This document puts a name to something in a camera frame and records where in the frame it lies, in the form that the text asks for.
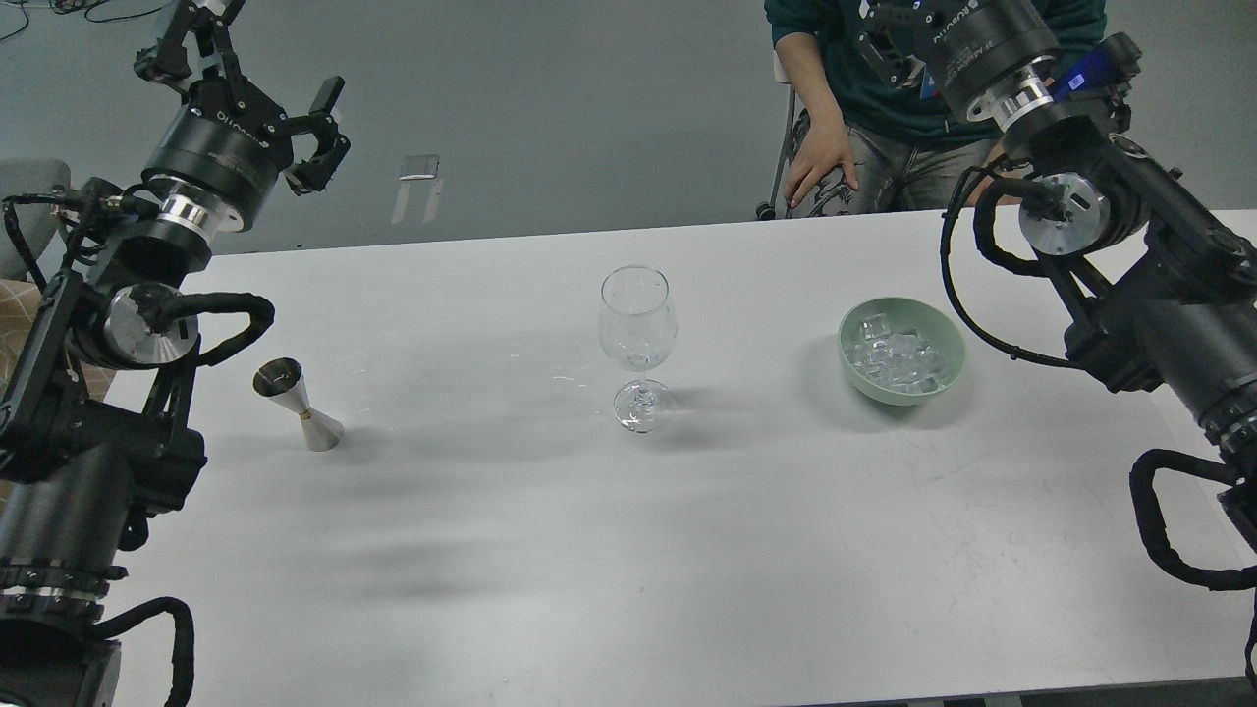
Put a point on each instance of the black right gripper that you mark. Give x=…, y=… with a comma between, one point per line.
x=964, y=48

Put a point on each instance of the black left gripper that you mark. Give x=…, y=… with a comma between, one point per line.
x=230, y=138

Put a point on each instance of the steel cocktail jigger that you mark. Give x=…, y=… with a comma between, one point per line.
x=282, y=382

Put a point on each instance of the clear ice cubes pile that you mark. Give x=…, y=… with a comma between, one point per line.
x=897, y=359

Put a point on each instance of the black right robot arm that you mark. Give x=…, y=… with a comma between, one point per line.
x=1159, y=291

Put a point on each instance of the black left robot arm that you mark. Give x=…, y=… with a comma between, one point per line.
x=96, y=434

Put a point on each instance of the clear wine glass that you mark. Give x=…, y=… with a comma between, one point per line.
x=638, y=329

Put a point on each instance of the person's right hand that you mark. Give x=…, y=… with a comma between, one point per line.
x=825, y=148

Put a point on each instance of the seated person in green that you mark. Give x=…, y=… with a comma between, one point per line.
x=910, y=150

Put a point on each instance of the grey chair with plaid cushion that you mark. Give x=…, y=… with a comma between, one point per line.
x=37, y=225

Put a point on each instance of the green bowl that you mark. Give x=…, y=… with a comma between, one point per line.
x=905, y=313

